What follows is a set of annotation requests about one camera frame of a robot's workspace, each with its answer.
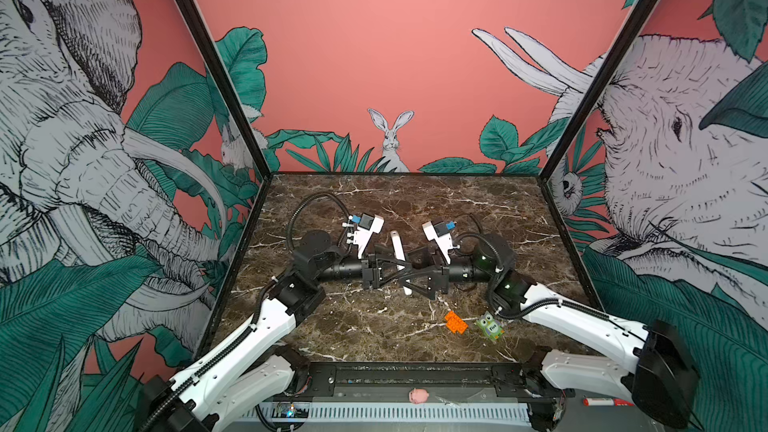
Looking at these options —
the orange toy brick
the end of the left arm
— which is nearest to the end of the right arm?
the end of the left arm

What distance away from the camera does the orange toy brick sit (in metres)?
0.83

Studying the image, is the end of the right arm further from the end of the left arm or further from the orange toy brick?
the orange toy brick
